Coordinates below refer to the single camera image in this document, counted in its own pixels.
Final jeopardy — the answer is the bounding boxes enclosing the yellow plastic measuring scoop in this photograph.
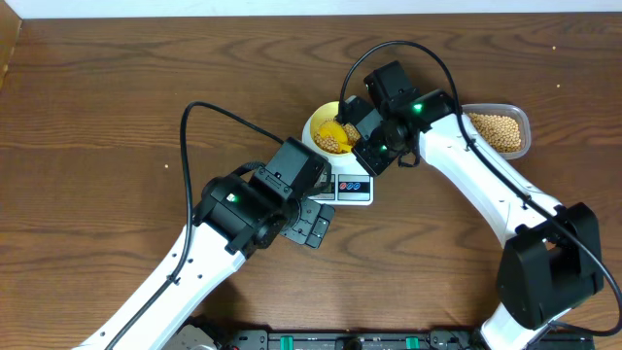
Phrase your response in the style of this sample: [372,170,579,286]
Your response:
[314,121,352,154]

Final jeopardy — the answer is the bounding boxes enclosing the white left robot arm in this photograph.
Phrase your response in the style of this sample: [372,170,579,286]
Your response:
[80,138,334,349]

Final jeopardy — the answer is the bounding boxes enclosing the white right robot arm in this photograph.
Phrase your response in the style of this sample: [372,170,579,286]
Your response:
[339,61,609,349]

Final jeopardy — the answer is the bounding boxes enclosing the white digital kitchen scale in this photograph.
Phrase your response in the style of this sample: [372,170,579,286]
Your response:
[302,119,374,206]

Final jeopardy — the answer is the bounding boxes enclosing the yellow plastic bowl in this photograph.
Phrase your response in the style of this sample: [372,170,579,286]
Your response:
[308,101,338,150]

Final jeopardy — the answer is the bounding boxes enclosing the soybeans in yellow bowl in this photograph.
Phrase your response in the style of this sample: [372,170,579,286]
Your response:
[313,120,361,155]

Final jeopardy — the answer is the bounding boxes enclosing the soybeans pile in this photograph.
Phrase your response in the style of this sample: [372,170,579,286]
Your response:
[467,113,522,153]

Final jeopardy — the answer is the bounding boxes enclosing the clear plastic container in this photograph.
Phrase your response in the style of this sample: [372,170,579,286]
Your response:
[463,103,532,159]

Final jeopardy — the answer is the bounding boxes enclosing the brown cardboard sheet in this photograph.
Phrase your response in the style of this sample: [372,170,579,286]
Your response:
[0,0,22,87]

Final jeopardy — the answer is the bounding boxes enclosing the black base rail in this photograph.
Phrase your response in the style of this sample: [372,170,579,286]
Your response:
[174,315,597,350]

